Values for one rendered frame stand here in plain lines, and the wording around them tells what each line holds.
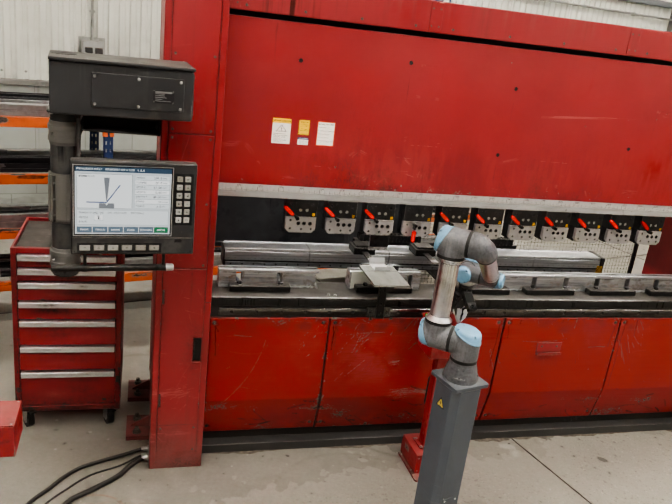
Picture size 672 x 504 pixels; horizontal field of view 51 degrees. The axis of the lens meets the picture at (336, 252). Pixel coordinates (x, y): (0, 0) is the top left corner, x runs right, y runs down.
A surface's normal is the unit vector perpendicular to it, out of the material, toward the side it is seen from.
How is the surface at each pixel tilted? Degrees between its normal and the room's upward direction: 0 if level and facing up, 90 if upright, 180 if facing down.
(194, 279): 90
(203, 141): 90
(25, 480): 0
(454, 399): 90
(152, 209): 90
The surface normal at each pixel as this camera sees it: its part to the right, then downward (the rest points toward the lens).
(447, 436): -0.28, 0.28
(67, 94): 0.33, 0.34
